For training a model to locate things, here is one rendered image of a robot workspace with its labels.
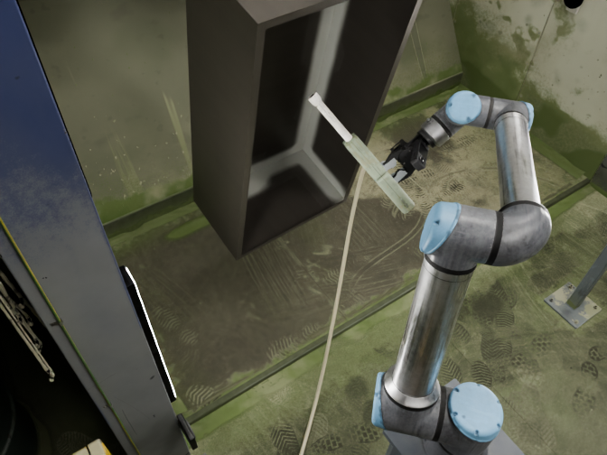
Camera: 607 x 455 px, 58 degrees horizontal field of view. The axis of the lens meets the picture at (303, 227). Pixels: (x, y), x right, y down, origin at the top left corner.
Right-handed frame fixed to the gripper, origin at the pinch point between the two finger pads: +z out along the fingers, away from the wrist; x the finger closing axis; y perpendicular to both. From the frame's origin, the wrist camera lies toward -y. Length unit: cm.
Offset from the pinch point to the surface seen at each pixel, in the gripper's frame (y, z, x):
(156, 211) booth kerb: 119, 103, 19
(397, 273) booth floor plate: 77, 27, -79
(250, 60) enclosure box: -16, 4, 57
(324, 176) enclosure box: 83, 20, -16
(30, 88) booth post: -76, 27, 82
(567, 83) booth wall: 138, -112, -91
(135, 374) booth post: -39, 81, 21
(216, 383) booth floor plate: 33, 111, -36
